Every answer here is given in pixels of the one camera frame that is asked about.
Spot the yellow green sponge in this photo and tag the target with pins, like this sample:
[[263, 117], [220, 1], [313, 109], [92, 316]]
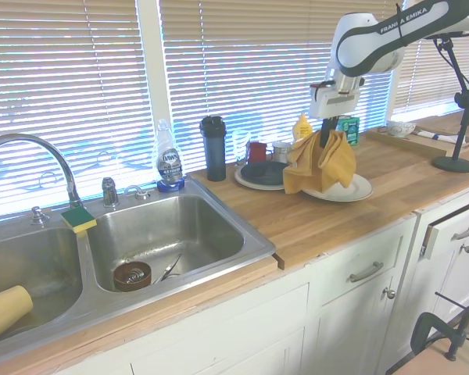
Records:
[[78, 219]]

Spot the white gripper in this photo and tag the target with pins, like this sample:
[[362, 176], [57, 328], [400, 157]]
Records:
[[336, 107]]

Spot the stainless steel double sink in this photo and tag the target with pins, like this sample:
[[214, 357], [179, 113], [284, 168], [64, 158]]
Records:
[[172, 226]]

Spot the patterned white bowl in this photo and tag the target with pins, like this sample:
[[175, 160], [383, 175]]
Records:
[[402, 129]]

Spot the black shaker bottle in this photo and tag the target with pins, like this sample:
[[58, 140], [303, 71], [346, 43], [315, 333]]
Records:
[[215, 152]]

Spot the chrome gooseneck faucet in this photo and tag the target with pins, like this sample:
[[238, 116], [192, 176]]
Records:
[[62, 164]]

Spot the yellow mustard bottle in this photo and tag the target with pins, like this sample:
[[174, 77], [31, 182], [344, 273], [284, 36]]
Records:
[[301, 125]]

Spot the wooden tray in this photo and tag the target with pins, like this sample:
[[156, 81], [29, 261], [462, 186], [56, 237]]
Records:
[[406, 142]]

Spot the yellow plastic cup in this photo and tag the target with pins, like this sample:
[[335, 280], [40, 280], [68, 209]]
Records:
[[6, 310]]

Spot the black camera stand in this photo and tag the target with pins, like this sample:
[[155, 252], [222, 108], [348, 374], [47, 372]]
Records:
[[453, 162]]

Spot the dark green plate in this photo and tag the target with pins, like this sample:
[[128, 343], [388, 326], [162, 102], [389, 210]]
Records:
[[263, 173]]

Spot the brown bowl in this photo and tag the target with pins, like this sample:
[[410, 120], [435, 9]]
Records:
[[121, 283]]

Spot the white dinner plate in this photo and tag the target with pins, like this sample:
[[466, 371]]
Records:
[[353, 189]]

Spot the metal whisk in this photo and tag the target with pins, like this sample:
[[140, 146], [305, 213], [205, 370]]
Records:
[[136, 275]]

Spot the small grey cup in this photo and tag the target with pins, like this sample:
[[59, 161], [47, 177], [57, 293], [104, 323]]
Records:
[[282, 153]]

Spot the dark C-clamp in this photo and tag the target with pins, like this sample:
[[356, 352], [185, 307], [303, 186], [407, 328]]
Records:
[[422, 328]]

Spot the clear drinking glass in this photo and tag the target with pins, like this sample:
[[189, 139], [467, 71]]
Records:
[[241, 146]]

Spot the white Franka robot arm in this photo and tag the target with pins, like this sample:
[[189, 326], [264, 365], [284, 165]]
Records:
[[375, 43]]

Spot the white base cabinet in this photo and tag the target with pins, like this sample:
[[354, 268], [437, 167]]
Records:
[[258, 320]]

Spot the chrome sink knob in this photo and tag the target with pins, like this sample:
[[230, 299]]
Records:
[[38, 216]]

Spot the white window blind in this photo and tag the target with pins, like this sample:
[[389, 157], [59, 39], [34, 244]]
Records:
[[62, 78], [422, 86], [258, 58]]

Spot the red mug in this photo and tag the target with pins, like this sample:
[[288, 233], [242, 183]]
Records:
[[256, 153]]

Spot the clear dish soap bottle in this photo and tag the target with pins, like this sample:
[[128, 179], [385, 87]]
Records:
[[170, 160]]

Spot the yellow cloth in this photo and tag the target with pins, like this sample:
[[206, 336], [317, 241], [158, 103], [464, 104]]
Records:
[[308, 168]]

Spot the teal cardboard box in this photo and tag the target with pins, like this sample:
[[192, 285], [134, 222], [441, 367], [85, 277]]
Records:
[[351, 131]]

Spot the rolled white napkin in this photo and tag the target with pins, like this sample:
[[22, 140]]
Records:
[[434, 136]]

